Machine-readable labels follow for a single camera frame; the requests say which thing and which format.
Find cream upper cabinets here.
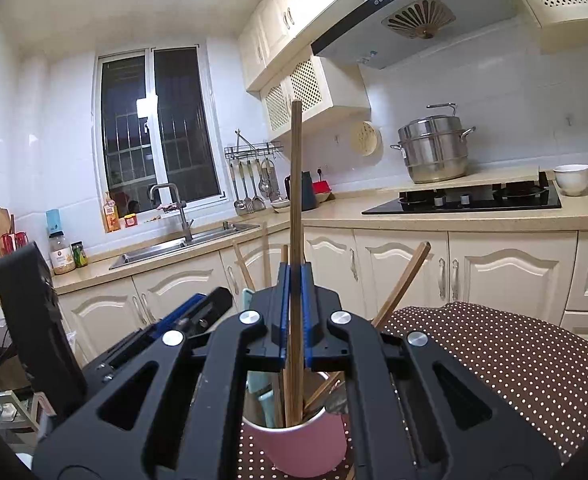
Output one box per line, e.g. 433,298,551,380
238,0,588,142

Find blue box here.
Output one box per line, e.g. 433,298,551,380
46,209,72,235

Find stainless steel sink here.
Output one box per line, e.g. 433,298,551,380
108,221,261,271

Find round bamboo mat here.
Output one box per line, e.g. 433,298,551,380
351,121,383,157

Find wall utensil rack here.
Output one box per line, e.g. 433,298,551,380
224,129,285,162

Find black gas stove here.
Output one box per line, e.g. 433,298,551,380
361,180,562,216

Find white bowl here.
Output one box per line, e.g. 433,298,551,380
554,164,588,197

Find beige stone countertop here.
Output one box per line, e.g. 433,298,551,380
51,165,588,296

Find cream base cabinets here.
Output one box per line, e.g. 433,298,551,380
56,227,588,376

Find kitchen window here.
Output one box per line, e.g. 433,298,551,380
95,46,225,214

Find brown polka dot tablecloth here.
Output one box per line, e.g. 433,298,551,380
234,302,588,480

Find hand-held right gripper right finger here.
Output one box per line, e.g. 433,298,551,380
301,260,560,480

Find stainless steel steamer pot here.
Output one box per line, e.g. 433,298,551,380
390,103,477,184

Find metal storage rack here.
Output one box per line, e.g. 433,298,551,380
0,364,42,437

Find pink cup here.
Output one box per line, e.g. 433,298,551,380
241,370,347,478

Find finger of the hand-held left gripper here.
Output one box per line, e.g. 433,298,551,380
84,295,213,378
174,287,235,342

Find orange dish soap bottle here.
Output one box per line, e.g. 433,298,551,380
102,191,122,233

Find knife with light blue handle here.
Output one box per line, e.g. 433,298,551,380
241,287,277,428

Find grey range hood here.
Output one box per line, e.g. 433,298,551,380
311,0,521,71

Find glass jar with label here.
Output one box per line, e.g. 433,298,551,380
48,231,77,275

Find metal faucet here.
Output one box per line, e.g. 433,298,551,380
149,183,195,242

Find red handled scissors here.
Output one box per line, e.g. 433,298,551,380
1,231,28,257

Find dark kettle jug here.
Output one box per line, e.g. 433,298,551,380
286,171,319,212

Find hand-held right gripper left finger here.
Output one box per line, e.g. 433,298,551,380
34,260,292,480

